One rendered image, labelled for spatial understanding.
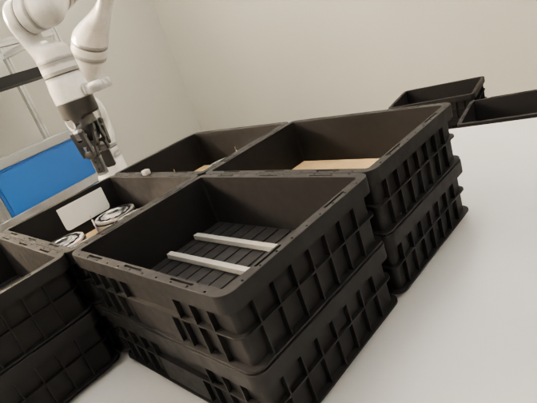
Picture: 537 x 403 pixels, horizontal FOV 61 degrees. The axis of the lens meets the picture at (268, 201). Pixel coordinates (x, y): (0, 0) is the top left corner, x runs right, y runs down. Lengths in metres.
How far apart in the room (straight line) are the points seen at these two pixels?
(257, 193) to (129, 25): 4.19
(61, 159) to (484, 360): 2.83
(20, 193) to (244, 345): 2.59
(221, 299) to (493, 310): 0.41
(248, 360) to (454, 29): 3.49
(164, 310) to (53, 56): 0.56
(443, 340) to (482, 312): 0.08
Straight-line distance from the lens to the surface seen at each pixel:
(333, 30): 4.13
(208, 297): 0.49
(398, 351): 0.69
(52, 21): 0.99
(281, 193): 0.77
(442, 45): 3.89
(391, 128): 0.96
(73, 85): 0.98
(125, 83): 4.68
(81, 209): 1.23
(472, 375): 0.65
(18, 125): 4.05
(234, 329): 0.52
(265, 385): 0.55
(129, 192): 1.21
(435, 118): 0.84
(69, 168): 3.18
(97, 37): 1.31
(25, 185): 3.04
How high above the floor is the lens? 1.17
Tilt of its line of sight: 21 degrees down
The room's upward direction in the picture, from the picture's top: 19 degrees counter-clockwise
